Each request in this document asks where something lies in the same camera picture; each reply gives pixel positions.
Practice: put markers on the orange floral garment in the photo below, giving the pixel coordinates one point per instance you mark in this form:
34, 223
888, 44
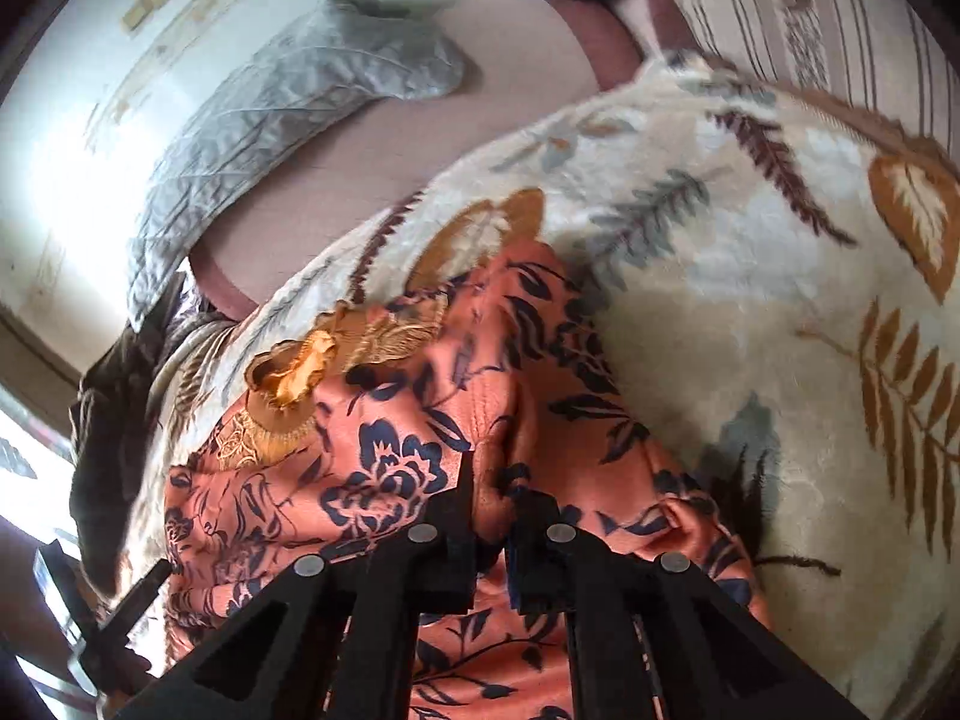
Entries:
420, 405

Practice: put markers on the leaf print blanket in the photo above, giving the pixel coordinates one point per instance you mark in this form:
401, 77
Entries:
750, 277

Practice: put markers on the tall stained glass window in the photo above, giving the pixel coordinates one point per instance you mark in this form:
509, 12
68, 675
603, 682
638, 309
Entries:
30, 480

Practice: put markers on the pink sofa bed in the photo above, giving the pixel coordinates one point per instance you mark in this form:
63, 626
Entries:
450, 150

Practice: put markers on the brown fuzzy cloth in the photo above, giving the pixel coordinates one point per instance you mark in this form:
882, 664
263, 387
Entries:
105, 420

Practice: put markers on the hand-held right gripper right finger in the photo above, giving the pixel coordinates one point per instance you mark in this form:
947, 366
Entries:
534, 544

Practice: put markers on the grey quilted pillow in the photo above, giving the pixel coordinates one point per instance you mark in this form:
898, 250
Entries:
300, 112

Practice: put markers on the striped floral cushion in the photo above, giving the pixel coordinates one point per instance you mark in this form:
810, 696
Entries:
810, 15

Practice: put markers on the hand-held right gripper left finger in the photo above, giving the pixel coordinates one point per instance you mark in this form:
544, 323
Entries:
442, 562

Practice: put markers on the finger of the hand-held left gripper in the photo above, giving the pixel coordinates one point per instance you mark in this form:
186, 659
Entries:
142, 591

